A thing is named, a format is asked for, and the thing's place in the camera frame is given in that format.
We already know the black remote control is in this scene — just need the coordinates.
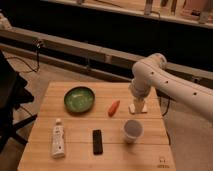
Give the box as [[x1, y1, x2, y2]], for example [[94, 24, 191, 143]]
[[93, 130, 103, 155]]

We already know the wooden table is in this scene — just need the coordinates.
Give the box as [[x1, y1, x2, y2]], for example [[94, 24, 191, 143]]
[[18, 82, 176, 171]]

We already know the white plastic bottle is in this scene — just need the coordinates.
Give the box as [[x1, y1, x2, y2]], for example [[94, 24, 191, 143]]
[[51, 118, 65, 158]]

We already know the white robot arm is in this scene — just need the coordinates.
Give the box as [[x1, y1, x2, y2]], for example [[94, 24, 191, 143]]
[[129, 53, 213, 122]]

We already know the white paper cup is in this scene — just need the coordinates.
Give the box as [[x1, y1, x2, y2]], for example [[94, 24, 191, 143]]
[[123, 120, 143, 144]]

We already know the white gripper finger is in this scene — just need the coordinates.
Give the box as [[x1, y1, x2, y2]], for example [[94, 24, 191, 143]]
[[141, 103, 146, 112], [134, 105, 140, 113]]

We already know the orange carrot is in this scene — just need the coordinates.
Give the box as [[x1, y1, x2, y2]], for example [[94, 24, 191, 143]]
[[108, 101, 120, 117]]

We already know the black cable on floor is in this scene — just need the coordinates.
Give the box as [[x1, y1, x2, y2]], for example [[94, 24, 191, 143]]
[[4, 39, 45, 74]]

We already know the green ceramic bowl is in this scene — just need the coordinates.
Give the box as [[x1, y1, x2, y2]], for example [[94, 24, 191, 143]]
[[64, 86, 95, 113]]

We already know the black office chair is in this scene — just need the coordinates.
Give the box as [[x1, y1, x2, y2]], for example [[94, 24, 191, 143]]
[[0, 50, 37, 153]]

